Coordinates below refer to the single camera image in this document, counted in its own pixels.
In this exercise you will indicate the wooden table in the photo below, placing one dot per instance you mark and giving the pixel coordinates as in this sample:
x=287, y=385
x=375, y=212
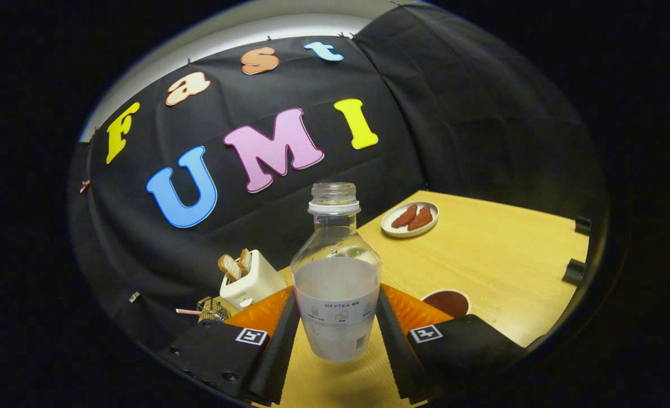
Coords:
x=499, y=266

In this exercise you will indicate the toast slice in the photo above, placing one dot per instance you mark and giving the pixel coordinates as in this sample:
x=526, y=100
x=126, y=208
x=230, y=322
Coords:
x=245, y=261
x=229, y=267

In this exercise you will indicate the copper clip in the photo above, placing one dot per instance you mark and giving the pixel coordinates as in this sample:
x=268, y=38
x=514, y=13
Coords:
x=85, y=186

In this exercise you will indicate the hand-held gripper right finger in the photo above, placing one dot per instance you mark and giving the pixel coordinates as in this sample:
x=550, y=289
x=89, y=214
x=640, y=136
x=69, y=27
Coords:
x=394, y=351

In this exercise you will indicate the black table clamp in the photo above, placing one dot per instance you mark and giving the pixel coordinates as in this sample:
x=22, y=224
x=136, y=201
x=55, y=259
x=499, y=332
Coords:
x=583, y=225
x=574, y=272

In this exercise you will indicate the white round plate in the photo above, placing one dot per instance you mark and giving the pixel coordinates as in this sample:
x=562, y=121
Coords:
x=388, y=229

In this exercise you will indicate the clear glass holder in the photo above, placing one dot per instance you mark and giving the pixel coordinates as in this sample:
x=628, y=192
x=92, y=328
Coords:
x=214, y=310

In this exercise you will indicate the silver clip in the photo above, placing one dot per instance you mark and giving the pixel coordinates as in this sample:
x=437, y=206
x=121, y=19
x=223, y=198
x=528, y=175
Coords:
x=134, y=297

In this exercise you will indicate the brown meat piece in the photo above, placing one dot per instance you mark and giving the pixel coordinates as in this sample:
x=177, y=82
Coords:
x=421, y=218
x=404, y=216

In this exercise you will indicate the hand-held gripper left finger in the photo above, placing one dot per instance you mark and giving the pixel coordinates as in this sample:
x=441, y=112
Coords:
x=281, y=351

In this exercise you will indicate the clear juice bottle white label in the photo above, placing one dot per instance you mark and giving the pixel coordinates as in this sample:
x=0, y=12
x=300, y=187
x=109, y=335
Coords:
x=334, y=289

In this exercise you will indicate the pink striped straw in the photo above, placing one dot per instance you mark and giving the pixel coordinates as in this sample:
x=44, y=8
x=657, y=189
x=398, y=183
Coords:
x=187, y=311

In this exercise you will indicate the cream toaster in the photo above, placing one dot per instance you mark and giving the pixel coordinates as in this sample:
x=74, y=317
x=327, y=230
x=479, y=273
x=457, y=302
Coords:
x=255, y=286

